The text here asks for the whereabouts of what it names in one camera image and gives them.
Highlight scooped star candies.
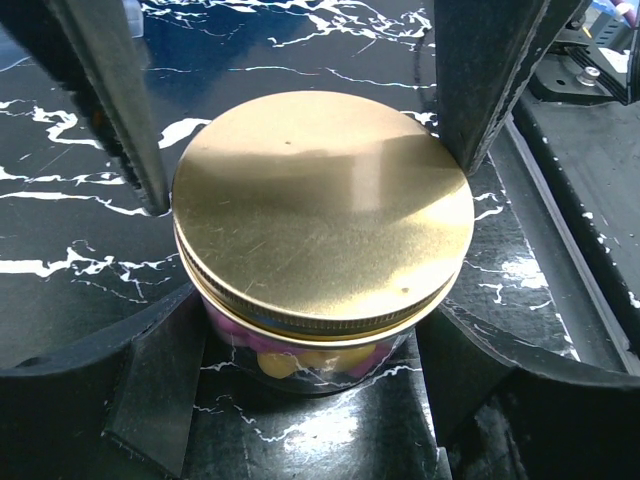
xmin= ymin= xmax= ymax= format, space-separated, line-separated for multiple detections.
xmin=205 ymin=304 xmax=406 ymax=384

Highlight gold jar lid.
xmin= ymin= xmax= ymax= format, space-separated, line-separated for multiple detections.
xmin=172 ymin=91 xmax=475 ymax=347

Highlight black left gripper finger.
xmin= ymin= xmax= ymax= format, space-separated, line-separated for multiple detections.
xmin=434 ymin=0 xmax=588 ymax=175
xmin=1 ymin=1 xmax=168 ymax=215

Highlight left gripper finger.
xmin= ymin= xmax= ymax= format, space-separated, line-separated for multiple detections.
xmin=1 ymin=289 xmax=207 ymax=479
xmin=416 ymin=301 xmax=639 ymax=479

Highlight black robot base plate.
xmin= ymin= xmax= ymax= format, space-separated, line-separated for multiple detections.
xmin=513 ymin=93 xmax=639 ymax=368

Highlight clear plastic jar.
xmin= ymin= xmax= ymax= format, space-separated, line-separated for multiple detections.
xmin=201 ymin=294 xmax=427 ymax=396

